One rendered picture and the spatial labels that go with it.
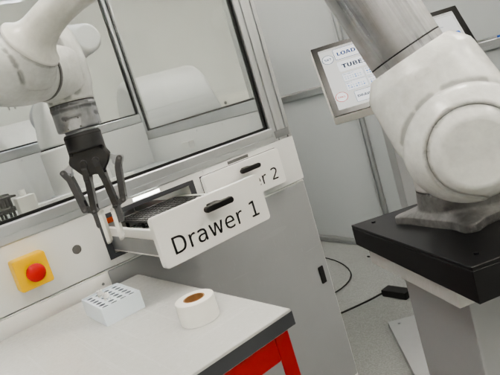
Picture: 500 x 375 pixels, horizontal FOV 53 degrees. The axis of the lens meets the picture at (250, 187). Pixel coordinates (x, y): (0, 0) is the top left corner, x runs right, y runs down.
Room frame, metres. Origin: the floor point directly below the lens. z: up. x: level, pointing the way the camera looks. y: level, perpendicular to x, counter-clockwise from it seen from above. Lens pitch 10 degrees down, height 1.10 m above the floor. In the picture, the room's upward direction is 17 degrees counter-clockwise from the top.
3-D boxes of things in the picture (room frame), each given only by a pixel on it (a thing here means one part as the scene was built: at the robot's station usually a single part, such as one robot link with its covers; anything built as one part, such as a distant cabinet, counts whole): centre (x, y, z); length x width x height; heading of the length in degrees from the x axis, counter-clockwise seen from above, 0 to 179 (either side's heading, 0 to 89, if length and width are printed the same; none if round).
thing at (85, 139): (1.05, 0.30, 1.09); 0.08 x 0.07 x 0.09; 93
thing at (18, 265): (1.10, 0.52, 0.88); 0.07 x 0.05 x 0.07; 126
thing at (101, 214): (1.04, 0.31, 0.93); 0.03 x 0.01 x 0.07; 3
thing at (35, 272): (1.07, 0.50, 0.88); 0.04 x 0.03 x 0.04; 126
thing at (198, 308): (0.83, 0.15, 0.78); 0.07 x 0.07 x 0.04
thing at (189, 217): (1.08, 0.10, 0.87); 0.29 x 0.02 x 0.11; 126
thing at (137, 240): (1.25, 0.22, 0.86); 0.40 x 0.26 x 0.06; 36
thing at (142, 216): (1.24, 0.21, 0.87); 0.22 x 0.18 x 0.06; 36
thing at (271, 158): (1.49, 0.00, 0.87); 0.29 x 0.02 x 0.11; 126
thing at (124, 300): (1.00, 0.34, 0.78); 0.12 x 0.08 x 0.04; 34
